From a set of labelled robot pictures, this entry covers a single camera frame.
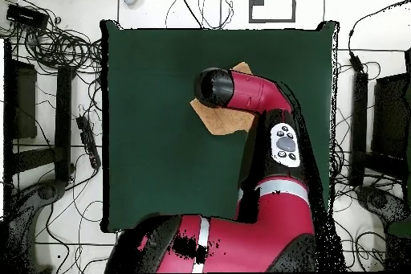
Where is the orange terry towel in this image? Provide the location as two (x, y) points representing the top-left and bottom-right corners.
(189, 60), (258, 136)

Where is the dark green table cloth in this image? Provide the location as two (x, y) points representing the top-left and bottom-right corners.
(97, 19), (340, 234)

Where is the black power strip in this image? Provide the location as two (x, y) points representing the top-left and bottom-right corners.
(75, 115), (103, 170)

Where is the grey chair base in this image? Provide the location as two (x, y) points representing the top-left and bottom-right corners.
(356, 185), (409, 233)
(6, 179), (69, 272)

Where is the black box device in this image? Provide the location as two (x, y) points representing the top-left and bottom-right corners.
(6, 3), (50, 30)

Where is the dark green object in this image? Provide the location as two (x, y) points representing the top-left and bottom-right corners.
(386, 218), (411, 239)

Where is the thin black looped cable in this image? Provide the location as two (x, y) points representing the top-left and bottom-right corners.
(164, 0), (234, 30)

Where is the grey square frame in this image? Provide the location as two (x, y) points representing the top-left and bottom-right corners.
(248, 0), (297, 24)

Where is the black metal stand frame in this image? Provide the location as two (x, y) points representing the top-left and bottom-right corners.
(2, 39), (77, 186)
(348, 47), (411, 188)

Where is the tangled black cable bundle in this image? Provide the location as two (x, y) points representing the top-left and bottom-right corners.
(18, 24), (104, 76)

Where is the black cable with adapter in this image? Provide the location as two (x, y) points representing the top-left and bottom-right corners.
(347, 0), (411, 74)

